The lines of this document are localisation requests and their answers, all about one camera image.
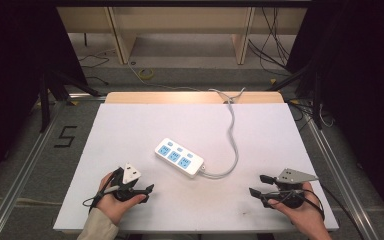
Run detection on bundle of black floor cables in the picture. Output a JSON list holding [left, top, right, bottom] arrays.
[[247, 6, 292, 69]]

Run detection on person's right hand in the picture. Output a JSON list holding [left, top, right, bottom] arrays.
[[267, 181, 326, 234]]

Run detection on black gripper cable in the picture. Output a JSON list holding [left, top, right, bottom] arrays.
[[293, 182, 366, 240], [82, 167, 123, 214]]

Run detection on white power strip blue sockets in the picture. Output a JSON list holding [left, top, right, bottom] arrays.
[[154, 137, 206, 179]]

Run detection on white foam board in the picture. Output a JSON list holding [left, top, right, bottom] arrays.
[[52, 102, 340, 233]]

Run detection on black curtain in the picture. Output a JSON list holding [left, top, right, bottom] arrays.
[[0, 0, 89, 196], [285, 0, 384, 231]]

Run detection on thin white floor cable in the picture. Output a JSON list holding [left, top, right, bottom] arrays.
[[127, 61, 212, 93]]

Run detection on beige wooden shelf unit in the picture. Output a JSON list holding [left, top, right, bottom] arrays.
[[56, 6, 308, 66]]

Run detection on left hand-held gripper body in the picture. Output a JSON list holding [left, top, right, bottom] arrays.
[[109, 162, 148, 204]]

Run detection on person's left hand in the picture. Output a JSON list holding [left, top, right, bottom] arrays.
[[95, 171, 147, 226]]

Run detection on yellow tape roll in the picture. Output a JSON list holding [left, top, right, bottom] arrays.
[[137, 67, 155, 81]]

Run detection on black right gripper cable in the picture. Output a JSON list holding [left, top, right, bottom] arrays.
[[293, 182, 366, 240]]

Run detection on black metal stand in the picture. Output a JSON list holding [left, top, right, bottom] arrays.
[[265, 61, 325, 131], [38, 65, 102, 134]]

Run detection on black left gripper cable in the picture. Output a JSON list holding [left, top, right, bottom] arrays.
[[82, 167, 123, 214]]

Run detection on aluminium floor rail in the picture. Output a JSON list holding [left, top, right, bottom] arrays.
[[288, 99, 383, 240], [0, 95, 107, 240]]

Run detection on white power strip cable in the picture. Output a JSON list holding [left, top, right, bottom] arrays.
[[200, 87, 247, 180]]

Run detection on thin black floor cable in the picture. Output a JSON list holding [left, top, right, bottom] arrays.
[[77, 52, 111, 86]]

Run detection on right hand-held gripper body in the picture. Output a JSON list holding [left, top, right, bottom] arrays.
[[272, 168, 320, 210]]

